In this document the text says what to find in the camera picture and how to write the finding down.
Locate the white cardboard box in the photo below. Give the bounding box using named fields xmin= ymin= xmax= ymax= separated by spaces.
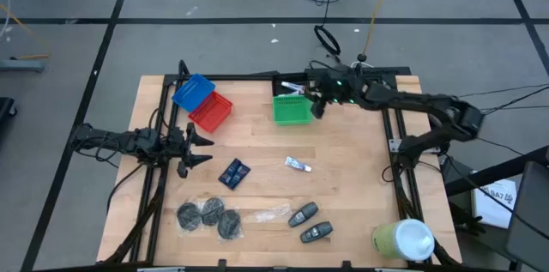
xmin=471 ymin=178 xmax=518 ymax=229

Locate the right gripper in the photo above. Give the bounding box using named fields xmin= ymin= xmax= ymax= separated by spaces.
xmin=302 ymin=72 xmax=364 ymax=120

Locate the dark blue sachet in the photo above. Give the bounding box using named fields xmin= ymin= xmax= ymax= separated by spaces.
xmin=217 ymin=158 xmax=244 ymax=185
xmin=224 ymin=162 xmax=252 ymax=190

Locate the small white toothpaste tube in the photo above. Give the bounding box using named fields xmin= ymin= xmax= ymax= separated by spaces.
xmin=284 ymin=155 xmax=313 ymax=173
xmin=281 ymin=82 xmax=306 ymax=94

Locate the green plastic basket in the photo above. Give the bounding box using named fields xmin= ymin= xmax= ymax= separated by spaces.
xmin=272 ymin=94 xmax=315 ymax=126

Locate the black plastic basket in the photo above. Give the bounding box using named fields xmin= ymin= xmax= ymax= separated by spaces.
xmin=271 ymin=73 xmax=310 ymax=98

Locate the green disinfecting wipes canister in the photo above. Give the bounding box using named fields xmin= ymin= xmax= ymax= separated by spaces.
xmin=371 ymin=218 xmax=436 ymax=262

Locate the yellow hanging cable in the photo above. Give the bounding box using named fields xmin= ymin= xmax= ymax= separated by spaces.
xmin=362 ymin=0 xmax=398 ymax=57

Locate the black metal table frame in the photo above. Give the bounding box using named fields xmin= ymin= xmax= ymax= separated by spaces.
xmin=105 ymin=60 xmax=462 ymax=272

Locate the blue plastic basket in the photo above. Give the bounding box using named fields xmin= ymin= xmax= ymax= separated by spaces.
xmin=171 ymin=73 xmax=217 ymax=113

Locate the coiled black cable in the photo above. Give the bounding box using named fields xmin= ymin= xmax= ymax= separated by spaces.
xmin=314 ymin=25 xmax=342 ymax=57

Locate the red plastic basket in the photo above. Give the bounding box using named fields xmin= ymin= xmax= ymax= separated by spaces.
xmin=187 ymin=90 xmax=234 ymax=134

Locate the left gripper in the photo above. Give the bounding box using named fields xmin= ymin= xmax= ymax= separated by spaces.
xmin=169 ymin=122 xmax=214 ymax=178

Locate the empty clear plastic bag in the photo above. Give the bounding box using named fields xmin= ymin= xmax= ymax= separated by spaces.
xmin=255 ymin=203 xmax=295 ymax=224

